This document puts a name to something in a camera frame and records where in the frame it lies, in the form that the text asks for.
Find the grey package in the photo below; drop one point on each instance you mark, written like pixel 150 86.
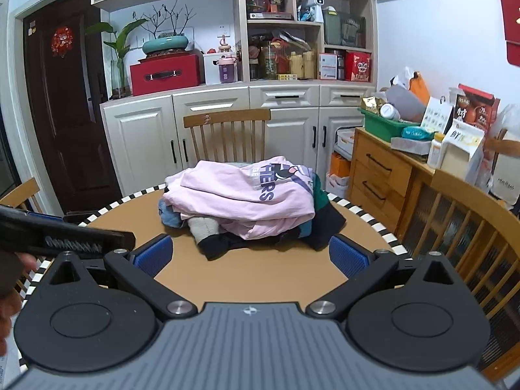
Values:
pixel 406 103

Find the pink printed t-shirt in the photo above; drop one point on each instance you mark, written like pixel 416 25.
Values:
pixel 227 195

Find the dark green container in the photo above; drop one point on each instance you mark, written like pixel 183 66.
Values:
pixel 352 30

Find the dark wooden door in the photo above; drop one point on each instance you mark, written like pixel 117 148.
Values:
pixel 73 130

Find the beige cloth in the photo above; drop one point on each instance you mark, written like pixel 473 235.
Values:
pixel 203 229

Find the white milk carton box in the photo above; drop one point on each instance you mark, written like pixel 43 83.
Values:
pixel 459 154

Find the glass jar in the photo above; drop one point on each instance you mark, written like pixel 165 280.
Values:
pixel 268 63

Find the white pill bottle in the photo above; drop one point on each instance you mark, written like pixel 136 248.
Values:
pixel 434 152

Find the red door ornament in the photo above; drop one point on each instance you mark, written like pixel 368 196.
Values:
pixel 62 41

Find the wooden sideboard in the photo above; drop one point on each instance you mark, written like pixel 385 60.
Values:
pixel 373 170

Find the person's left hand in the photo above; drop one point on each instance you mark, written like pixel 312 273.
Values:
pixel 28 264

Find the grey flat box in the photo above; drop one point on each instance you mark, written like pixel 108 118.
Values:
pixel 410 145

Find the green plastic basket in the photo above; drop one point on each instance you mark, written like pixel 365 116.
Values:
pixel 382 128

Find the gold snack packet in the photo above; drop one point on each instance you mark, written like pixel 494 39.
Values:
pixel 370 103

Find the red gift box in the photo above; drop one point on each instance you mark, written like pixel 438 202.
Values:
pixel 357 67

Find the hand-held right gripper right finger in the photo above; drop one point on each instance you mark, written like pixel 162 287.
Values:
pixel 347 258

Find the white robot toy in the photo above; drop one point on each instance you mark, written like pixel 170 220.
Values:
pixel 315 4

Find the red globe ornament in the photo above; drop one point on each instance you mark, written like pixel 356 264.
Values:
pixel 258 2

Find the red snack box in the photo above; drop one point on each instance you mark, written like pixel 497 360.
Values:
pixel 479 105

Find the white desk calendar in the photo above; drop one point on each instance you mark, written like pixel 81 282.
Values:
pixel 436 115

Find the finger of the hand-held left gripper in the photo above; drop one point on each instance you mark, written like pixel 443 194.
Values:
pixel 44 216

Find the blue denim cloth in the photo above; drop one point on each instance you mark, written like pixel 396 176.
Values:
pixel 170 215

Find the leafy plant in glass vase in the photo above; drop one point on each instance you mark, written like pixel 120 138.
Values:
pixel 118 42

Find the green storage bin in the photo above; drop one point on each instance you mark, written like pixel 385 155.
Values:
pixel 331 28

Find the white plastic storage box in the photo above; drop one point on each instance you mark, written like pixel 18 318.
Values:
pixel 345 140

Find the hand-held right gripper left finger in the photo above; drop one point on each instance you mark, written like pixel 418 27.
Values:
pixel 152 256

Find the white shopping bag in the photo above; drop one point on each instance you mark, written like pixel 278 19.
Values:
pixel 505 183

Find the wooden spindle chair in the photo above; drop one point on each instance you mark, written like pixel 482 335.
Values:
pixel 455 195
pixel 227 117
pixel 24 191

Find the white plastic bag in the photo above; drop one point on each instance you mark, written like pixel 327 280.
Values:
pixel 336 187

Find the bamboo containers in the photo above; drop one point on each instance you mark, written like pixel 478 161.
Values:
pixel 302 65

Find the orange paper bag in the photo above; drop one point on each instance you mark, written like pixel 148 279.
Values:
pixel 340 166

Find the white red box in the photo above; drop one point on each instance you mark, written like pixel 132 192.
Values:
pixel 328 67

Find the teal bonsai pot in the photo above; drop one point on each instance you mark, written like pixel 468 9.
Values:
pixel 164 44

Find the red wall hanging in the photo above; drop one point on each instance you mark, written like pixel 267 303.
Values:
pixel 512 16

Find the white cabinet unit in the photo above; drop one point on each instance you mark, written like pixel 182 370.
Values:
pixel 142 130

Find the teal packet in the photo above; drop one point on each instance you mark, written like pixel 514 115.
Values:
pixel 416 133

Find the purple water bottle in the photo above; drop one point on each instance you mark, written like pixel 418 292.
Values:
pixel 227 72

